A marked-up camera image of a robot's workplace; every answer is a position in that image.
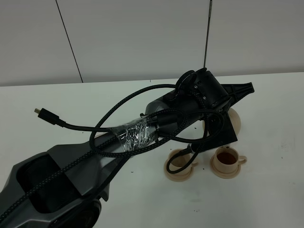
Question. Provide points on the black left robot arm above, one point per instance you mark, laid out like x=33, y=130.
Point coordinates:
x=63, y=187

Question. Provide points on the tan ceramic teapot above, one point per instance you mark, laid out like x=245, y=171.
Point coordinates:
x=234, y=119

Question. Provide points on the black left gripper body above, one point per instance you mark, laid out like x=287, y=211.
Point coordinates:
x=234, y=93

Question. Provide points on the tan saucer near teapot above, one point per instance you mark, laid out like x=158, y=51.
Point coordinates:
x=172, y=177

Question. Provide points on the tan teacup near teapot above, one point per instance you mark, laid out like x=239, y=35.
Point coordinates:
x=180, y=162

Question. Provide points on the tan teacup far side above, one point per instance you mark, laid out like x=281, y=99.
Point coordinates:
x=226, y=159

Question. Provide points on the tan saucer far side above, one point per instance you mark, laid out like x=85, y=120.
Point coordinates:
x=221, y=174

